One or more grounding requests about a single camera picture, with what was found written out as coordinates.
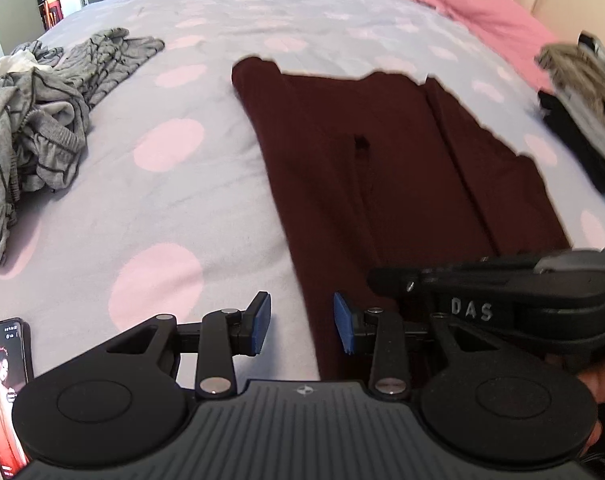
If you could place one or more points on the pink pillow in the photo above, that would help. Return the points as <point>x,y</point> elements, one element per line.
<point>505,27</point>

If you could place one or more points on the grey striped garment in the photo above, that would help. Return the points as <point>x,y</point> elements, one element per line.
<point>46,97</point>

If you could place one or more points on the grey sweater on pile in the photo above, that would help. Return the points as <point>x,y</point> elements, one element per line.
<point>593,44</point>

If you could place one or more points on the person's right hand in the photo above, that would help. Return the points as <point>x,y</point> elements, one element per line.
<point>600,399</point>

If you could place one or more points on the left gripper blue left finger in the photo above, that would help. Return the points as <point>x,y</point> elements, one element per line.
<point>219,337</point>

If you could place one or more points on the smartphone with lit screen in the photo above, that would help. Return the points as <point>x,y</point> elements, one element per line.
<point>15,372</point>

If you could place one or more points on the white pink-dotted bed sheet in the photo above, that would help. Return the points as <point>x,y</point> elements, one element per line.
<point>171,216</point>

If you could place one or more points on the black garment under pile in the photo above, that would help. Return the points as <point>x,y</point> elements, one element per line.
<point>564,127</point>

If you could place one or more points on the dark red long-sleeve shirt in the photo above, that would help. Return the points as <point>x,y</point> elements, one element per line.
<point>385,171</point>

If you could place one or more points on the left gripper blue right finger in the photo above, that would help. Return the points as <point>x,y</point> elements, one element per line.
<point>376,340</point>

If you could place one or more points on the white folded garment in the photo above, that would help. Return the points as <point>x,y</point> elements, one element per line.
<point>585,119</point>

